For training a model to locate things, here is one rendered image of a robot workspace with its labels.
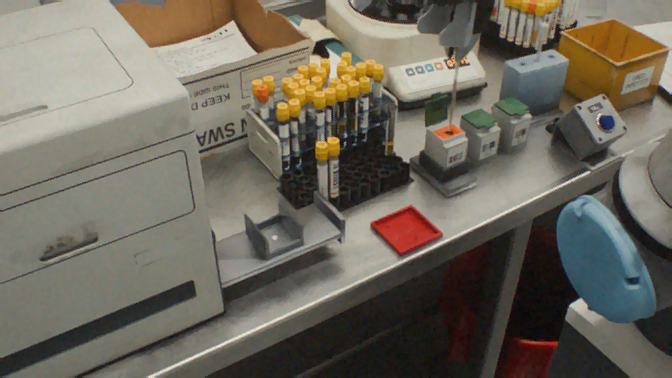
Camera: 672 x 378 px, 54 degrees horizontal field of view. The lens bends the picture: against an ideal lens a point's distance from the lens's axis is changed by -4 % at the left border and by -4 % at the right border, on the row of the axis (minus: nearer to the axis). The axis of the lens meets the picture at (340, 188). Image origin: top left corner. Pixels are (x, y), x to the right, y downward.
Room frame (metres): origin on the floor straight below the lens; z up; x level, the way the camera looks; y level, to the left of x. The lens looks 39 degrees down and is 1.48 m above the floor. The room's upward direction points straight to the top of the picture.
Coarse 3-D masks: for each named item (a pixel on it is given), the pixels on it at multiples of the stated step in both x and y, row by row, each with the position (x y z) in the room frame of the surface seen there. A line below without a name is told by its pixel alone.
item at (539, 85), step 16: (512, 64) 0.94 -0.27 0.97; (528, 64) 0.94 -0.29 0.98; (544, 64) 0.94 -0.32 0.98; (560, 64) 0.95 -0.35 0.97; (512, 80) 0.92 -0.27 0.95; (528, 80) 0.92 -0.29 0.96; (544, 80) 0.93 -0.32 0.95; (560, 80) 0.95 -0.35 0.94; (512, 96) 0.92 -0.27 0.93; (528, 96) 0.92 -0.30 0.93; (544, 96) 0.94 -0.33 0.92; (560, 96) 0.95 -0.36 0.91; (528, 112) 0.92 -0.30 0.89; (544, 112) 0.94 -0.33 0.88; (560, 112) 0.94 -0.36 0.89
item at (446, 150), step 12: (444, 120) 0.81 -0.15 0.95; (432, 132) 0.78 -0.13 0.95; (444, 132) 0.78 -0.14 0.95; (456, 132) 0.78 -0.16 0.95; (432, 144) 0.78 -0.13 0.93; (444, 144) 0.76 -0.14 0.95; (456, 144) 0.76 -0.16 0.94; (432, 156) 0.77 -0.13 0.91; (444, 156) 0.75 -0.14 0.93; (456, 156) 0.76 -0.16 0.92
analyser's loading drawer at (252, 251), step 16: (304, 208) 0.66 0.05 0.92; (320, 208) 0.66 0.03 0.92; (256, 224) 0.62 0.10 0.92; (272, 224) 0.63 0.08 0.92; (288, 224) 0.62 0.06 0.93; (304, 224) 0.63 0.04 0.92; (320, 224) 0.63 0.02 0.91; (336, 224) 0.62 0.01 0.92; (224, 240) 0.60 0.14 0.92; (240, 240) 0.60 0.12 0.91; (256, 240) 0.59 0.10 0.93; (288, 240) 0.60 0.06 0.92; (304, 240) 0.60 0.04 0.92; (320, 240) 0.60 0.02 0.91; (224, 256) 0.57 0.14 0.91; (240, 256) 0.57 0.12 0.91; (256, 256) 0.57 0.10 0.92; (272, 256) 0.57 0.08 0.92; (288, 256) 0.57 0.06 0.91; (224, 272) 0.55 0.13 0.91; (240, 272) 0.55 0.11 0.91; (256, 272) 0.55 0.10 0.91
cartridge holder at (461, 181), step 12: (420, 156) 0.79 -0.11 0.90; (420, 168) 0.78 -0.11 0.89; (432, 168) 0.77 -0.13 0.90; (444, 168) 0.75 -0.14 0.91; (456, 168) 0.76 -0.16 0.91; (468, 168) 0.77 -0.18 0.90; (432, 180) 0.76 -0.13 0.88; (444, 180) 0.75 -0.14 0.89; (456, 180) 0.75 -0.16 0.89; (468, 180) 0.75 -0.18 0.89; (444, 192) 0.74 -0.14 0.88; (456, 192) 0.74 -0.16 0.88
